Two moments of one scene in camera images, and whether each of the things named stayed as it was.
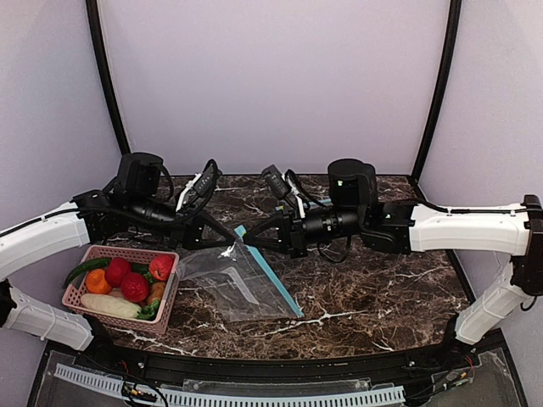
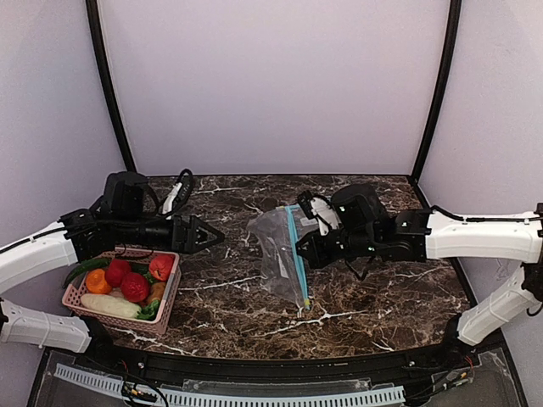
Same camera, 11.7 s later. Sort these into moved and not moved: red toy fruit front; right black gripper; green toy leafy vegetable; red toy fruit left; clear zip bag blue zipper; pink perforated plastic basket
Moved: right black gripper; clear zip bag blue zipper
Not moved: green toy leafy vegetable; red toy fruit front; red toy fruit left; pink perforated plastic basket
